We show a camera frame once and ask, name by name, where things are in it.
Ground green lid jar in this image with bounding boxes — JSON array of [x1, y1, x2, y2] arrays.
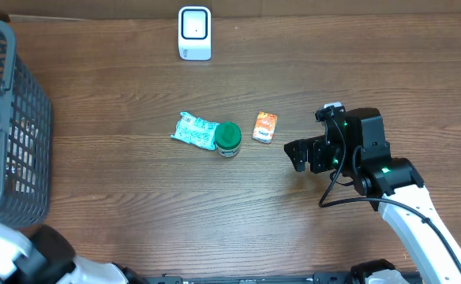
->
[[215, 121, 242, 158]]

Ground orange small carton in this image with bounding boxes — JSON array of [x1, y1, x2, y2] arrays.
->
[[252, 111, 278, 144]]

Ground grey plastic mesh basket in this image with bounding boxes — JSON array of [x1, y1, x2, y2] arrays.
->
[[0, 21, 53, 228]]

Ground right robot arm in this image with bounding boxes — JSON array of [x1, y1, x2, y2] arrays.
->
[[284, 103, 461, 283]]

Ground teal white snack packet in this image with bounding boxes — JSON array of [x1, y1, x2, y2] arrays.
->
[[171, 112, 219, 151]]

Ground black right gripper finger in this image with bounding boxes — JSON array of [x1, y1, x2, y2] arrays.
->
[[284, 136, 324, 158], [293, 148, 309, 172]]

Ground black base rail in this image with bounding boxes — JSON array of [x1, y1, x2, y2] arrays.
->
[[147, 271, 425, 284]]

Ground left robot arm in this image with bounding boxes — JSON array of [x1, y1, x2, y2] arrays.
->
[[0, 223, 146, 284]]

